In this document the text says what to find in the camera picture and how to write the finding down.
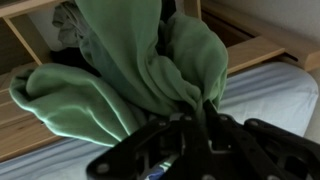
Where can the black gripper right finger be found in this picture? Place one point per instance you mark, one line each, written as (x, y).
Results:
(257, 150)

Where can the wooden bed frame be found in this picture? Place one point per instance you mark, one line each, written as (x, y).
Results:
(252, 41)

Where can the grey-green garment in drawer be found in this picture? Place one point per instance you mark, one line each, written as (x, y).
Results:
(71, 24)

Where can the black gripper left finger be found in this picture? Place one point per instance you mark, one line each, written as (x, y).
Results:
(141, 153)

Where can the green clothing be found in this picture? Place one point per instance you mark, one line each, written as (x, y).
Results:
(145, 66)

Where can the light blue mattress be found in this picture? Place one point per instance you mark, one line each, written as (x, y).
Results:
(278, 93)

